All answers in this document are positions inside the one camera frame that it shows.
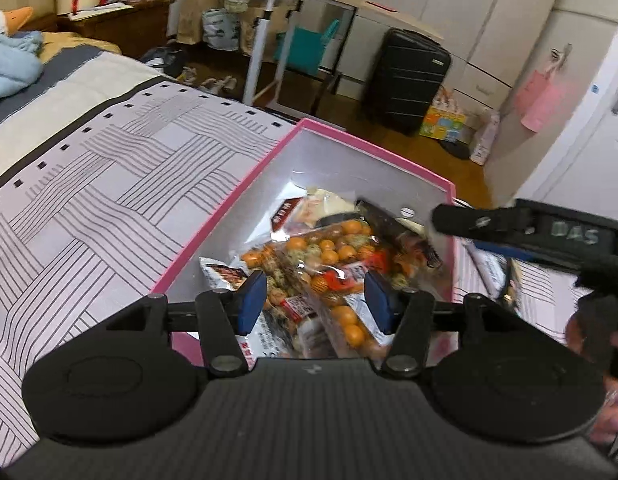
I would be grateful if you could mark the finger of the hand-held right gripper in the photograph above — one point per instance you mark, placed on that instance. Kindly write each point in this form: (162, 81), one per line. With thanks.
(479, 220)
(494, 248)

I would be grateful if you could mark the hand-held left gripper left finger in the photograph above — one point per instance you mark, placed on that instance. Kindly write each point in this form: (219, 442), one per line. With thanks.
(253, 302)

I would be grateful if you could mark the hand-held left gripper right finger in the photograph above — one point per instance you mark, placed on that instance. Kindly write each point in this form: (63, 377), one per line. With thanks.
(379, 302)

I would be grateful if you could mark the clear bag of orange snacks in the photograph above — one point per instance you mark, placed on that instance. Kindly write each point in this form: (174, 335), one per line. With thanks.
(334, 255)

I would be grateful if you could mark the pink cardboard box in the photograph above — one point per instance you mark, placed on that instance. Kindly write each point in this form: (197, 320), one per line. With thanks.
(369, 170)

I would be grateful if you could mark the person's right hand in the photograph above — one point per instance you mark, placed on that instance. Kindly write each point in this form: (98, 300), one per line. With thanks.
(584, 340)

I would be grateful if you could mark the white printed snack packet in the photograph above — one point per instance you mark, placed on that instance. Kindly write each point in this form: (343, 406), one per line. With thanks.
(486, 270)

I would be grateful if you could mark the white packet with red print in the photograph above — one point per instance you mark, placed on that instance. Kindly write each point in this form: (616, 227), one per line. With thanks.
(269, 340)

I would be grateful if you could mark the white door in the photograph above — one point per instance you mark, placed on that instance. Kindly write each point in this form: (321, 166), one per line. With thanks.
(589, 160)

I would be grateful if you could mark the white pink patterned gift bag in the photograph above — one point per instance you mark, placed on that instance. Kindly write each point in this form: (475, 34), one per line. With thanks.
(485, 137)

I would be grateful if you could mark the colourful cardboard box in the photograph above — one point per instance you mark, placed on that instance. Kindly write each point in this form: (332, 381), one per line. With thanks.
(444, 122)

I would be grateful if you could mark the beige instant noodle packet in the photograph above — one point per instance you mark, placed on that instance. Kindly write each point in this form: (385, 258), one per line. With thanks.
(329, 205)

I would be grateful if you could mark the pink hanging bag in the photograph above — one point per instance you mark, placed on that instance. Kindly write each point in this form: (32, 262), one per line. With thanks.
(539, 100)

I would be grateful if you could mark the black suitcase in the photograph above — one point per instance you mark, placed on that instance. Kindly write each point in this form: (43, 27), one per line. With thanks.
(406, 82)

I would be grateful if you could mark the striped patterned bedsheet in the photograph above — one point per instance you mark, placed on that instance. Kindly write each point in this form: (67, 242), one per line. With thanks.
(114, 185)

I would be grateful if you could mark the white wardrobe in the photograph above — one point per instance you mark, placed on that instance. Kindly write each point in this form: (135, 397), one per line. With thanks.
(464, 10)

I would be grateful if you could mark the pair of light shoes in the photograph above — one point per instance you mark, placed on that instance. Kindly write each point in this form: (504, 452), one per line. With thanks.
(209, 82)

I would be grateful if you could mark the dark clothes pile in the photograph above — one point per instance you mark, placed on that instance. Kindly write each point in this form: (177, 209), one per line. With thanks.
(164, 62)

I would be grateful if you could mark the white folding table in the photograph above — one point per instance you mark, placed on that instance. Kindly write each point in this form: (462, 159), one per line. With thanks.
(339, 2)

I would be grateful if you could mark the white plastic bag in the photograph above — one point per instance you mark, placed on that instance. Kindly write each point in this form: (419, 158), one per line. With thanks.
(221, 30)

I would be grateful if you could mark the brown paper bag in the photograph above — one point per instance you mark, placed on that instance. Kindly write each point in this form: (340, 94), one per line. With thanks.
(194, 17)

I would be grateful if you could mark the grey beige striped blanket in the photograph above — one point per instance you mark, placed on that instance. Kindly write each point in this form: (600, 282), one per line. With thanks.
(64, 75)

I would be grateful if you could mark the wooden cabinet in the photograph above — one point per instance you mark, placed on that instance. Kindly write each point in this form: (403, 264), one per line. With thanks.
(124, 25)

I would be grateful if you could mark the light blue plush blanket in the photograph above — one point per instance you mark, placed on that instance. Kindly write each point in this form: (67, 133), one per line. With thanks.
(11, 65)

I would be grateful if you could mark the duck plush toy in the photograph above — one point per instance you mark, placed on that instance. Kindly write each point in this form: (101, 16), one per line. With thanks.
(14, 17)

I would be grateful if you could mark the wall hook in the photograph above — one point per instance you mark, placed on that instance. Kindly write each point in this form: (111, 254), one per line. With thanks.
(560, 56)

